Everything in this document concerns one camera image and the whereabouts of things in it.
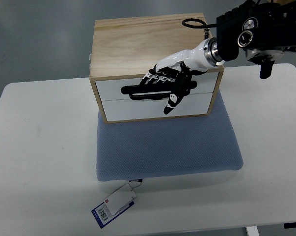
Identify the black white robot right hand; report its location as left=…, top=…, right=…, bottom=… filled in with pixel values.
left=140, top=37, right=224, bottom=115

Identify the black drawer handle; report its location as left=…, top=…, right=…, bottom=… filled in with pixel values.
left=121, top=81, right=197, bottom=100

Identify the white drawer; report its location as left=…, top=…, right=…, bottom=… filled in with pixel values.
left=96, top=71, right=218, bottom=101
left=103, top=93, right=212, bottom=122

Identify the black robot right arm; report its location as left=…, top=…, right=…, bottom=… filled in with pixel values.
left=215, top=0, right=296, bottom=79

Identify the wooden drawer cabinet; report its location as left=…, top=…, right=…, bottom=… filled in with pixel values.
left=89, top=13, right=224, bottom=123

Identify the blue grey cushion mat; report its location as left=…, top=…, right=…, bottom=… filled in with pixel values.
left=96, top=94, right=243, bottom=181

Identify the white blue product tag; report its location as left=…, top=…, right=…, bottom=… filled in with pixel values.
left=91, top=183, right=137, bottom=229

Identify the white table leg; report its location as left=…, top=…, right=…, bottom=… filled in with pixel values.
left=245, top=226, right=260, bottom=236

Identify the black table control panel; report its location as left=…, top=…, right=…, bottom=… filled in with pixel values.
left=284, top=222, right=296, bottom=229

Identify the black looped cable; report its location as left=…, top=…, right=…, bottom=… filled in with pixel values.
left=182, top=18, right=218, bottom=40

